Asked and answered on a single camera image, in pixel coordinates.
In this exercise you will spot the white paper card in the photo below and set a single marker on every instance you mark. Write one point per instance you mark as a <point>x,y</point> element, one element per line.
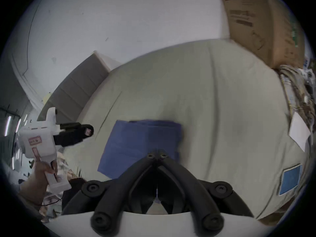
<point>299,129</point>

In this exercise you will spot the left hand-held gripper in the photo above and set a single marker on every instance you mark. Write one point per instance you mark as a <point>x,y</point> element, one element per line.
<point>39,137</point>

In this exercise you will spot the person's left hand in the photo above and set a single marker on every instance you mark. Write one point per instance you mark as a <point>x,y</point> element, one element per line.
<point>38,179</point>

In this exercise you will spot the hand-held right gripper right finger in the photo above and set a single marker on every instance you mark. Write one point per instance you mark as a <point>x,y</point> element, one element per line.
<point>195,194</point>

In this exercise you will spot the dark blue folded shirt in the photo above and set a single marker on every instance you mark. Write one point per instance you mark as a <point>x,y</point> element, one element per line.
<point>138,144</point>

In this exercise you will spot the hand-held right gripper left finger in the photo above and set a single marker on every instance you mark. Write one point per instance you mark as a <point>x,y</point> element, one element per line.
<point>116,194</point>

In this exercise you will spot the blue card with white border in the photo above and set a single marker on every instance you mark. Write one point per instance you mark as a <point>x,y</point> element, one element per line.
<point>291,179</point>

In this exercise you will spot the bed with beige sheet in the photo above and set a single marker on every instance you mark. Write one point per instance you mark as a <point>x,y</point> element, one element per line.
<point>209,95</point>

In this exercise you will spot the person's left forearm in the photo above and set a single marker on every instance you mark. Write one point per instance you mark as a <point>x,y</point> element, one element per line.
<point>28,202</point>

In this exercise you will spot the grey padded headboard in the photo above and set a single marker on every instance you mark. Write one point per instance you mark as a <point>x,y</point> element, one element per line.
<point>76,88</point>

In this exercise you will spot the checked beige cloth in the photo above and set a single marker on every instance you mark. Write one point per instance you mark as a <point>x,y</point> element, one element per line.
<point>296,90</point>

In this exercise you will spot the brown cardboard carton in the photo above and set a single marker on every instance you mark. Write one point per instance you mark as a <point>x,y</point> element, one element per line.
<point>261,26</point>

